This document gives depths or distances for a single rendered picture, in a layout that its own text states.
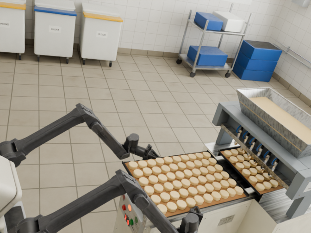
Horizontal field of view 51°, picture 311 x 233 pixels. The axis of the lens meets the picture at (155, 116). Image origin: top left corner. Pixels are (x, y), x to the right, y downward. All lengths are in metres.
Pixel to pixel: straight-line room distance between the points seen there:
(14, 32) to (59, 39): 0.57
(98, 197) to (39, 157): 2.11
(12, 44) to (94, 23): 1.13
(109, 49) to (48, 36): 0.87
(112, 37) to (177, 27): 1.43
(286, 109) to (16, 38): 3.69
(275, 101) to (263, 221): 0.73
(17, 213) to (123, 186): 0.58
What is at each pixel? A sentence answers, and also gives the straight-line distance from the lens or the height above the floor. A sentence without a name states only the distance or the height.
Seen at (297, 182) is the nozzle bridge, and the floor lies 1.13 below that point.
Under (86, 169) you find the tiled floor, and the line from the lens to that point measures 3.14.
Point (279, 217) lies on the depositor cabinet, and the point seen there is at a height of 0.84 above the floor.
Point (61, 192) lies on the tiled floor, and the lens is 2.92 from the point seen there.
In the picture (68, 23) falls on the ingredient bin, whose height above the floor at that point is 0.63.
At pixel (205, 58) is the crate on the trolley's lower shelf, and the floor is 0.32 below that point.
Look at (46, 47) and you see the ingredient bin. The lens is 4.89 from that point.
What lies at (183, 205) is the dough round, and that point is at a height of 0.97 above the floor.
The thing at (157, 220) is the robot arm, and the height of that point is 1.09.
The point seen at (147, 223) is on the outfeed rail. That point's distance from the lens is 1.63.
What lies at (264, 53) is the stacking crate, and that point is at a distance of 5.96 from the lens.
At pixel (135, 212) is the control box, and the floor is 0.84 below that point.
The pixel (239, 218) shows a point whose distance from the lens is 2.12.
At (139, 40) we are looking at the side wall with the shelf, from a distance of 5.75.
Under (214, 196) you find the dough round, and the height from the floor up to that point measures 0.95.
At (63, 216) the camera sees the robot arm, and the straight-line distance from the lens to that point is 1.19.
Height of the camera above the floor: 2.10
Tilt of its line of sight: 31 degrees down
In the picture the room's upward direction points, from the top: 14 degrees clockwise
